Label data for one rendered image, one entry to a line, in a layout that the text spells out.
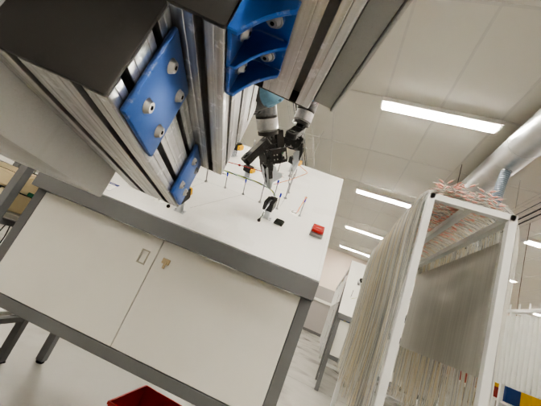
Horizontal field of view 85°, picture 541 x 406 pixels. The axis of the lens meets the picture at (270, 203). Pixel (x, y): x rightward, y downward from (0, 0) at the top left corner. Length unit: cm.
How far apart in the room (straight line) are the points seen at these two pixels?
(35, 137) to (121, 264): 94
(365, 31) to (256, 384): 103
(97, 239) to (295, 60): 111
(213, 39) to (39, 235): 127
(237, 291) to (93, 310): 52
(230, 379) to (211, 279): 33
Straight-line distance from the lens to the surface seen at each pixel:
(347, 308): 395
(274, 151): 104
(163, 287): 117
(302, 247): 118
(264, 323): 109
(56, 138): 37
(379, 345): 140
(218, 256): 108
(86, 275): 131
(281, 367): 111
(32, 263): 145
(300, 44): 32
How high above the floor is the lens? 77
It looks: 16 degrees up
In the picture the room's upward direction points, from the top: 23 degrees clockwise
